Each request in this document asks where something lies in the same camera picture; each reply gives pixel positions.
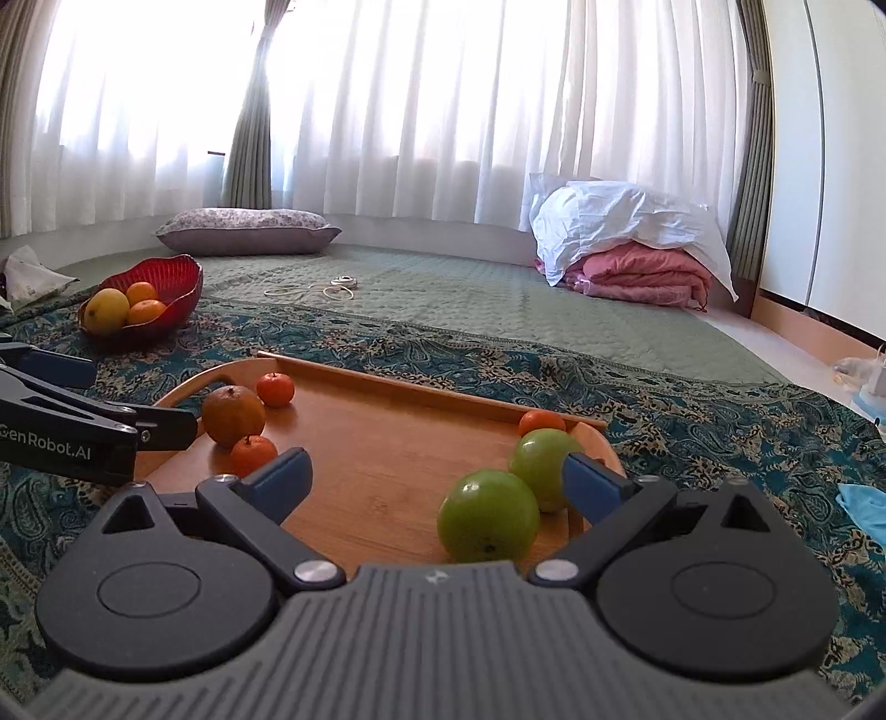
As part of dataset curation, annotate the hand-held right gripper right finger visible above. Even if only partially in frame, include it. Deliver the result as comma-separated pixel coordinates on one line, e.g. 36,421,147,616
527,452,791,589

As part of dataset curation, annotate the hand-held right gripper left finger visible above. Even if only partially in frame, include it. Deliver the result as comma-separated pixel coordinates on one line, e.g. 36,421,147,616
100,447,347,594

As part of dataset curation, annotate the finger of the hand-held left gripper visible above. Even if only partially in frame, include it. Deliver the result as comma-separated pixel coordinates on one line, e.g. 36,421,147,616
0,366,200,451
0,339,99,392

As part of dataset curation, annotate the small mandarin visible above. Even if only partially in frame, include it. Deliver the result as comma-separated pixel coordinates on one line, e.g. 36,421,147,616
518,409,568,438
255,372,296,409
230,435,280,479

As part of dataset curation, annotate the green apple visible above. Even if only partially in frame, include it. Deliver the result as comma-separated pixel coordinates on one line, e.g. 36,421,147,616
508,428,589,514
436,469,542,564

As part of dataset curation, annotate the large orange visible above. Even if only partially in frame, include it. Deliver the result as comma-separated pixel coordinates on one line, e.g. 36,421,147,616
201,385,268,450

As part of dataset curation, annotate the wooden tray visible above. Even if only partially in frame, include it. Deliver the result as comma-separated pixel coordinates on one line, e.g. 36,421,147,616
135,351,628,573

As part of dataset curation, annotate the yellow mango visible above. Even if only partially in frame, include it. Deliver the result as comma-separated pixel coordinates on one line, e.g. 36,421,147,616
82,288,132,337

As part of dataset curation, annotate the white printed cloth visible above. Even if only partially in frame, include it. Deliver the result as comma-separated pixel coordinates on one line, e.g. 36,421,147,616
0,245,79,307

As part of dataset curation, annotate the teal patterned blanket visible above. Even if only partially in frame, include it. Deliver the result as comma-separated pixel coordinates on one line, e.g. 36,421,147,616
0,291,886,708

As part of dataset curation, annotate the red bowl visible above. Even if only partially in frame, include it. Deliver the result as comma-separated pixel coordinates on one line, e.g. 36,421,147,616
76,254,204,345

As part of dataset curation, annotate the floral grey pillow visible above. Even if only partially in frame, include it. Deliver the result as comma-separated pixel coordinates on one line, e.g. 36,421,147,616
155,207,344,258

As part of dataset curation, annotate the pink folded blanket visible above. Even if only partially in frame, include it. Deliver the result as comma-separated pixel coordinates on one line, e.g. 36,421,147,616
533,240,714,315

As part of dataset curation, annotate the green quilted bedspread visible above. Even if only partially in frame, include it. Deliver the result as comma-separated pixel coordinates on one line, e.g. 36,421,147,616
54,245,791,387

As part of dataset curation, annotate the grey-green curtain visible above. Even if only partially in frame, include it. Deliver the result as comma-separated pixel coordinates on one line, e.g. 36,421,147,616
725,0,777,282
0,0,44,238
220,0,300,210

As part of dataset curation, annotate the white and pink bedding pile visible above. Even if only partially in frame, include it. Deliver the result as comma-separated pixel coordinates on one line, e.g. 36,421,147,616
519,172,739,303

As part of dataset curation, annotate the light blue cloth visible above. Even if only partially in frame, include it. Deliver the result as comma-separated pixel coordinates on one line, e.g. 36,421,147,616
835,482,886,549

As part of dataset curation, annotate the white wardrobe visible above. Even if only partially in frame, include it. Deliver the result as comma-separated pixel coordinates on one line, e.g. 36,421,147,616
749,0,886,351

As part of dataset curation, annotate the white sheer curtain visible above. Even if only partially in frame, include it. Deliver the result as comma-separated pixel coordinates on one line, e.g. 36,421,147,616
0,0,757,238

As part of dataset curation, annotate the white cable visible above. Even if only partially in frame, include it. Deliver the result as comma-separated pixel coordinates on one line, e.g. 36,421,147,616
262,275,359,304

